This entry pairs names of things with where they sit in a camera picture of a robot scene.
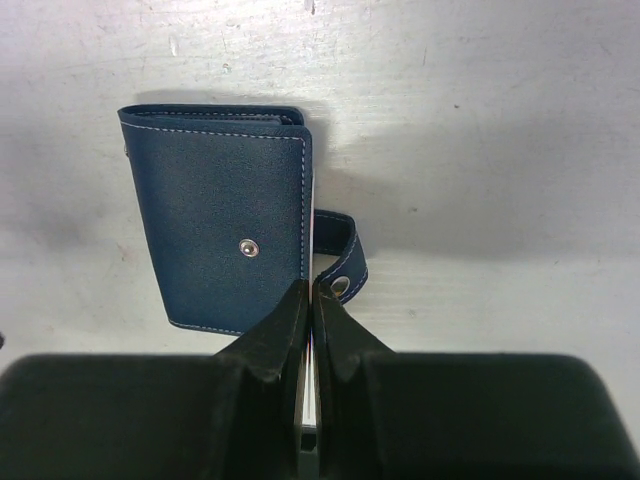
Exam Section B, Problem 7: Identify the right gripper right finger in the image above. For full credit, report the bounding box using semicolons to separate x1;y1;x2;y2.
312;282;639;479

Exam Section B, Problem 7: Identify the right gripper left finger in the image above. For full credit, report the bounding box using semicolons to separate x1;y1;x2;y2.
1;281;309;479

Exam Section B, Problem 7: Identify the blue leather card holder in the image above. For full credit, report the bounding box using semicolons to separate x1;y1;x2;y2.
118;104;368;335

